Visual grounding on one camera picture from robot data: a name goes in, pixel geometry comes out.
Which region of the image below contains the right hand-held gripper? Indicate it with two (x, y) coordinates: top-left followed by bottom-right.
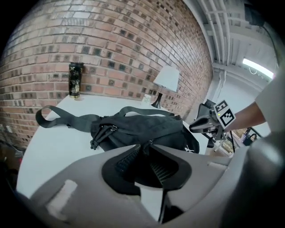
(189, 99), (236, 141)

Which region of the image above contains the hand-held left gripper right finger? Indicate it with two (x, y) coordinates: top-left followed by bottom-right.
(148, 143), (233, 213)

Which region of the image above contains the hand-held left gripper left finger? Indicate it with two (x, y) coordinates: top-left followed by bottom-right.
(30, 144), (158, 225)

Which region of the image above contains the black Puma waist bag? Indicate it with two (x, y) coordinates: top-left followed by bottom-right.
(35, 106), (200, 155)

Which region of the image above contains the person's right forearm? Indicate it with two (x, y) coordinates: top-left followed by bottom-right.
(224, 101), (267, 132)

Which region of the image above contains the white shade table lamp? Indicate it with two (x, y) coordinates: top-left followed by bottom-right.
(151, 65), (180, 110)

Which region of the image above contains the white printed cup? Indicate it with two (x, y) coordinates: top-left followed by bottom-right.
(140, 94), (152, 106)

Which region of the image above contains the ceiling tube light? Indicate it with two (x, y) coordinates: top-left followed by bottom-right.
(242, 57), (275, 78)

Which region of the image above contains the black patterned tumbler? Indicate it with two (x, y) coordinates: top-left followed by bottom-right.
(68, 62), (85, 99)

